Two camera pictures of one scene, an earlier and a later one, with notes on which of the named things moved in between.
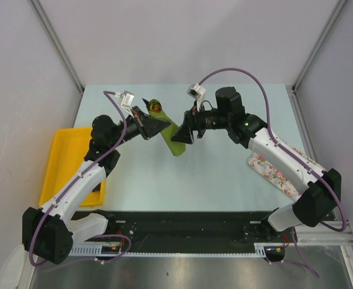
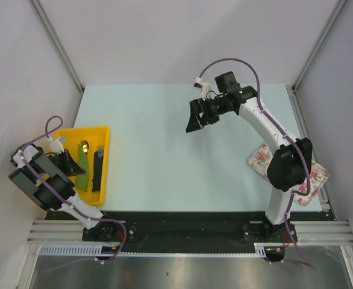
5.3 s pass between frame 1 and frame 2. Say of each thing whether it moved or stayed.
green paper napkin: moved
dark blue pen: moved
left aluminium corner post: stayed
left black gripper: moved
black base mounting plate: stayed
